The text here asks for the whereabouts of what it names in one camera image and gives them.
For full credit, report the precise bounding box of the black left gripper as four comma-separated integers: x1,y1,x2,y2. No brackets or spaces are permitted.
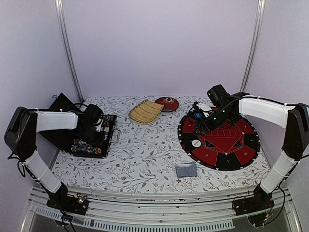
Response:
80,125,106,146

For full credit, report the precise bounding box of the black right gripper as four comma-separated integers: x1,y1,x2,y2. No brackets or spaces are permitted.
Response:
193,106,234,136

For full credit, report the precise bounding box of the blue small blind button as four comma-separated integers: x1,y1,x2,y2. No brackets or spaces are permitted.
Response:
194,113,202,119

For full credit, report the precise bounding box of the white dealer button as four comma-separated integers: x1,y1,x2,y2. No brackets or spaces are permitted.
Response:
192,140,201,147

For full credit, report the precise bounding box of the woven bamboo tray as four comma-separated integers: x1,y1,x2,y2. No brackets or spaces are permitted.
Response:
128,100,164,125

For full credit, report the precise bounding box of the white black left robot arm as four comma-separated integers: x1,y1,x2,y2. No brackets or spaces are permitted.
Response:
4,104,104,210

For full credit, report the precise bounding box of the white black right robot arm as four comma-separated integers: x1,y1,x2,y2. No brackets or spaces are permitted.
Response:
193,85,309,211

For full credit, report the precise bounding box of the black poker set case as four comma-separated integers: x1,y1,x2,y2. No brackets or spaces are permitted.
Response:
40,92,118,160

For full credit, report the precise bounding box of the round red black poker mat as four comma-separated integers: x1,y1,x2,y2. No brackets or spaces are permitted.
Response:
177,111,260,171

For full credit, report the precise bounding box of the red floral round plate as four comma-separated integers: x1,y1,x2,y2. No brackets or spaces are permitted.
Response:
155,97,179,112

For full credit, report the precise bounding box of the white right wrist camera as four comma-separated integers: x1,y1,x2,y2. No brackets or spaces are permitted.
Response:
193,102,212,113

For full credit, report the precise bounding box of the aluminium frame post right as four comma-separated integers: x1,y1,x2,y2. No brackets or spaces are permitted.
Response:
240,0,266,92

